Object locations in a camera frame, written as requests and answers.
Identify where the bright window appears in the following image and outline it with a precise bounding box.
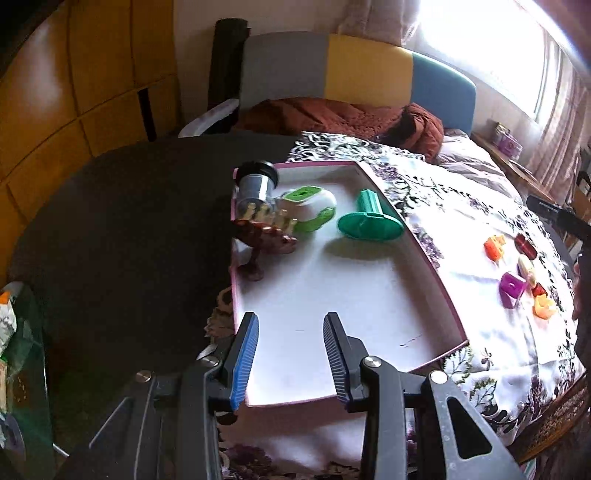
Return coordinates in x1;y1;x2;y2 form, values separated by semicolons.
411;0;559;123

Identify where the pinkish grey duvet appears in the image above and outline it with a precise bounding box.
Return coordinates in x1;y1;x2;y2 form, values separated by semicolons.
436;128;527;204

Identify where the brown wooden massage brush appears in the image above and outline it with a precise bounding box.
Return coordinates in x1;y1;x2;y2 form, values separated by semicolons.
232;200;298;282

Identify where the green plastic stamp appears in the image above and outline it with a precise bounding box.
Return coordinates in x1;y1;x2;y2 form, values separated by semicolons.
337;188;404;243

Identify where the wooden bedside table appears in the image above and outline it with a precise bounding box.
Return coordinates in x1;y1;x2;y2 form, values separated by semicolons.
471;131;555;204

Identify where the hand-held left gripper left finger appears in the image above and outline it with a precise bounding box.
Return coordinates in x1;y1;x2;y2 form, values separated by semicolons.
88;311;260;480

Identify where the white floral embroidered tablecloth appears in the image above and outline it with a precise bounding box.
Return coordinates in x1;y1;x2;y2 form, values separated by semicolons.
203;131;587;480

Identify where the patterned sheer curtain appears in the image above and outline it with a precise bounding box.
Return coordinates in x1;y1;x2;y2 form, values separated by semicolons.
524;34;591;204

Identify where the orange building block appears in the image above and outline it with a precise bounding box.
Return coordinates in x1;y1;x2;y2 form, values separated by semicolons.
484;234;506;261

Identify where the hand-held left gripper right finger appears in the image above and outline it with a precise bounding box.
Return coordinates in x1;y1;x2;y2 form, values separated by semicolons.
322;311;527;480

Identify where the magenta plastic stamp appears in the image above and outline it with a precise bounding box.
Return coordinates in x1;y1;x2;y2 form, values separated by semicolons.
499;271;529;309

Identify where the pink shallow cardboard box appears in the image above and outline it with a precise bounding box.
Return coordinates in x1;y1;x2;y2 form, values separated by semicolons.
229;161;469;408

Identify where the rust brown blanket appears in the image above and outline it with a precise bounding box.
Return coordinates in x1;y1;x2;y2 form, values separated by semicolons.
233;97;445;162

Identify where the beige curtain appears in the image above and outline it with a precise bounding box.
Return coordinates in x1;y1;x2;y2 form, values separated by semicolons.
335;0;426;49

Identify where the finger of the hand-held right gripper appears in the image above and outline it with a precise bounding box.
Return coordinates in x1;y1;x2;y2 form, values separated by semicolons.
573;261;591;324
526;195;591;243

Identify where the glass side table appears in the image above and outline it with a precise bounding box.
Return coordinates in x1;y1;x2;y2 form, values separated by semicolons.
0;281;58;480

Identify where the wooden wardrobe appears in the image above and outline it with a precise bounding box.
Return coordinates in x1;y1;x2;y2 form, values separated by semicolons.
0;0;183;241

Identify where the cluttered storage shelf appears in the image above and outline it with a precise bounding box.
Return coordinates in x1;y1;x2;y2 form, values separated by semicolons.
570;168;591;217

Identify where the grey canister black cap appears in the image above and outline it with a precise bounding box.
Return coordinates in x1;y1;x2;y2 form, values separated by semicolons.
232;160;280;206

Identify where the purple printed box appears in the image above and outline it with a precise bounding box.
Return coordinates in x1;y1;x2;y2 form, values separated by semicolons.
490;122;524;160

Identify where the grey yellow blue headboard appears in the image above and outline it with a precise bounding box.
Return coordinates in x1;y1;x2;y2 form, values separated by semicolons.
238;31;477;134

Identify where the orange star cutter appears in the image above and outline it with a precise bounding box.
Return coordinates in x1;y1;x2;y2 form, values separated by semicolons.
532;295;558;320

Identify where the white green plug-in device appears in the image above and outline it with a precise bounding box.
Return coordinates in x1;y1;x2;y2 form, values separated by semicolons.
277;185;338;234

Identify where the yellow oval case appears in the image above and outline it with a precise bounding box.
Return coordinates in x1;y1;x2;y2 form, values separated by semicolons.
517;255;539;289

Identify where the white curved armrest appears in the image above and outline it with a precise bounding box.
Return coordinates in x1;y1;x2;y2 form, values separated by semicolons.
178;98;240;138

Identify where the black rolled mat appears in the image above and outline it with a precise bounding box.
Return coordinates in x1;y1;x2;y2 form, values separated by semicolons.
207;18;252;112

